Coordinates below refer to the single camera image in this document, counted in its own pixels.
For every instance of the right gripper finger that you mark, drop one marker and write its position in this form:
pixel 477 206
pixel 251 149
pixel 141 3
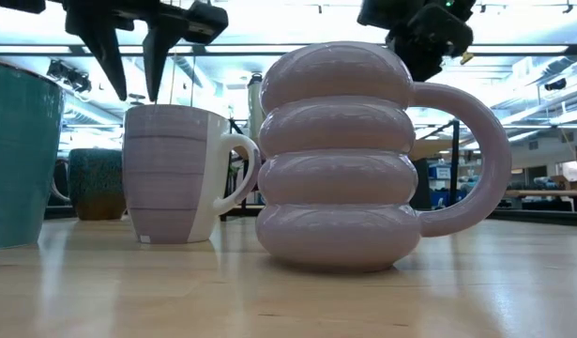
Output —
pixel 417 58

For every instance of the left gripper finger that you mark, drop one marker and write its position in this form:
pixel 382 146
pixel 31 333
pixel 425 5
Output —
pixel 156 61
pixel 107 56

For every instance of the purple striped white mug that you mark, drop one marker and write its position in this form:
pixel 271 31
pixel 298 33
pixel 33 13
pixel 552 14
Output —
pixel 171 178

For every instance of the large teal mug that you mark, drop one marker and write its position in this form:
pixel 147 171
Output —
pixel 20 164

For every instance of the lilac ribbed bubble mug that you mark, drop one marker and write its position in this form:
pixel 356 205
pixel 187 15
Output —
pixel 337 188

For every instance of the black ceiling spotlights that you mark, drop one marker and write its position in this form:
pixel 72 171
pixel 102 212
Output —
pixel 70 76

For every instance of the yellow hanging tag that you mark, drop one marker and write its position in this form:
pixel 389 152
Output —
pixel 466 57

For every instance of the long ceiling light bar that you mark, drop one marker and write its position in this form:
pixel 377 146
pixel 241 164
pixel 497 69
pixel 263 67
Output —
pixel 269 49

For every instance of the dark speckled green-brown mug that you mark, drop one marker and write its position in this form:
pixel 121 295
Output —
pixel 95 183

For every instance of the blue storage bin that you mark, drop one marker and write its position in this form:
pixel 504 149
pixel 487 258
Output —
pixel 440 197

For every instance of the wooden background table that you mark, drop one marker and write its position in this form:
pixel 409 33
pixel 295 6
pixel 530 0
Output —
pixel 541 193

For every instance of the black ceiling camera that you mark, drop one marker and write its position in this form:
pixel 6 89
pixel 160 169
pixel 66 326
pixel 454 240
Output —
pixel 555 84

